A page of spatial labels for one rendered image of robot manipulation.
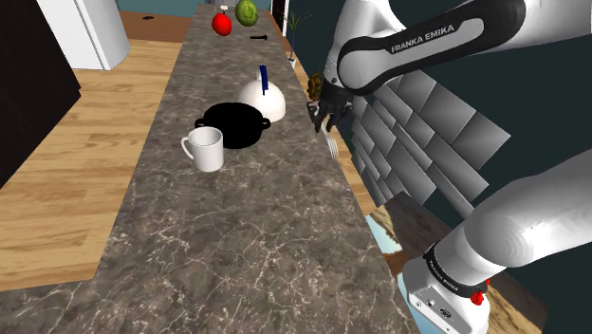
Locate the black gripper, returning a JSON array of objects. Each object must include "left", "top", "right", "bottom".
[{"left": 306, "top": 79, "right": 356, "bottom": 135}]

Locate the silver fork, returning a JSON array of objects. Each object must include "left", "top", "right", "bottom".
[{"left": 321, "top": 123, "right": 341, "bottom": 161}]

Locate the brown lumpy object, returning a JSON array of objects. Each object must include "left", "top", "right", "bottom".
[{"left": 306, "top": 70, "right": 324, "bottom": 101}]

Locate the green plant in white pot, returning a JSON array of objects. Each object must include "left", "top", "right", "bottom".
[{"left": 281, "top": 10, "right": 314, "bottom": 70}]

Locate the black pot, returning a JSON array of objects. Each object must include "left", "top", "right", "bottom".
[{"left": 194, "top": 102, "right": 272, "bottom": 150}]

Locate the white mug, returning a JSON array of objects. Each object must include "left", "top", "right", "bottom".
[{"left": 180, "top": 125, "right": 226, "bottom": 174}]

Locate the green round fruit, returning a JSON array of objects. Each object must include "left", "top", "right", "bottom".
[{"left": 234, "top": 0, "right": 260, "bottom": 28}]

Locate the red apple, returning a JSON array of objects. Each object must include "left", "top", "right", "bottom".
[{"left": 212, "top": 11, "right": 233, "bottom": 37}]

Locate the white refrigerator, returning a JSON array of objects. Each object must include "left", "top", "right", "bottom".
[{"left": 35, "top": 0, "right": 131, "bottom": 72}]

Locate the dark cabinet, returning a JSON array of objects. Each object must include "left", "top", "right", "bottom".
[{"left": 0, "top": 0, "right": 83, "bottom": 190}]

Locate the white kettle with blue handle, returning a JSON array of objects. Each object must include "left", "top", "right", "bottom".
[{"left": 237, "top": 64, "right": 287, "bottom": 123}]

